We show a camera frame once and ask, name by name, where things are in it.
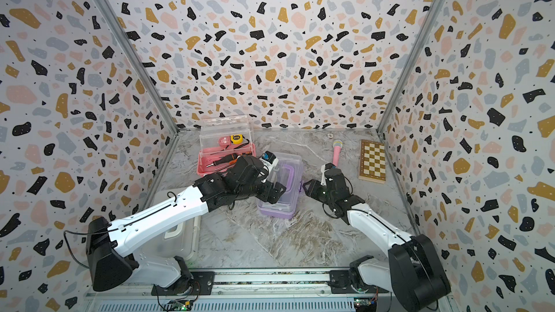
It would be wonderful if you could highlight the purple toolbox with clear lid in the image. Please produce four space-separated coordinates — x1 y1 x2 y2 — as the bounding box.
256 151 305 220

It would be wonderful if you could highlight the pink toolbox with clear lid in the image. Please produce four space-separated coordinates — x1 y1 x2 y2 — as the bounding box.
197 115 256 176

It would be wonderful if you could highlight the white clear toolbox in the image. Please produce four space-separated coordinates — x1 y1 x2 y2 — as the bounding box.
141 216 201 264

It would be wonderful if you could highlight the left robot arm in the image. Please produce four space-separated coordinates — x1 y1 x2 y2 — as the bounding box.
84 151 286 295

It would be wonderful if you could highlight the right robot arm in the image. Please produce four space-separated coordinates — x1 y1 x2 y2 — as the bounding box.
302 163 452 311

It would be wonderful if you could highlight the orange black screwdriver pink box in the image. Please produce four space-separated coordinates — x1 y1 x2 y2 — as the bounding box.
206 154 238 168

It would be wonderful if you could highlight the yellow tape measure in pink box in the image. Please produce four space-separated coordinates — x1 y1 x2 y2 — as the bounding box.
230 134 244 145

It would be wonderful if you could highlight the wooden chessboard box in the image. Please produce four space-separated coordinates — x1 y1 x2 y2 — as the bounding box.
358 140 387 184

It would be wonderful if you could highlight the pink toy microphone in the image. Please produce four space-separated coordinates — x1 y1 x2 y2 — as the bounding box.
332 140 343 166

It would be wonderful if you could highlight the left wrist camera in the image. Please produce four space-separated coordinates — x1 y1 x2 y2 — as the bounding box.
260 151 279 182

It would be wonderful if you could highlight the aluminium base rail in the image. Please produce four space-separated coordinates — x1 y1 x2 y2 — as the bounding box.
82 266 452 312

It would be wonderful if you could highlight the aluminium corner post right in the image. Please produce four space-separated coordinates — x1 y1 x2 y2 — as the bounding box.
377 0 445 137

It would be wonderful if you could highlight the aluminium corner post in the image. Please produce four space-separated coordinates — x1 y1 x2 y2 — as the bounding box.
377 0 445 137
93 0 179 134

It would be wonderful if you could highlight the aluminium corner post left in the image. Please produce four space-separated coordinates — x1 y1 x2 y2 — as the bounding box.
93 0 179 134

